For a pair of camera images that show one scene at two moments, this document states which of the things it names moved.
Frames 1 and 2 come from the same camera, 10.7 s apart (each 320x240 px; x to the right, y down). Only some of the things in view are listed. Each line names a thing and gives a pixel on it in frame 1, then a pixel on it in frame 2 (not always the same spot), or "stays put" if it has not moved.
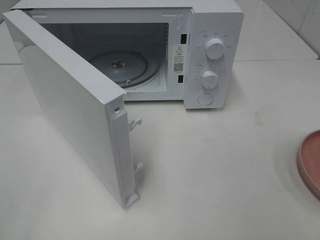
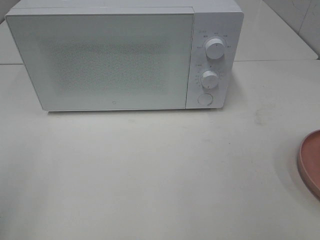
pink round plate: x=308 y=158 stays put
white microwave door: x=89 y=99 to x=106 y=58
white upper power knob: x=214 y=48 stays put
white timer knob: x=210 y=79 stays put
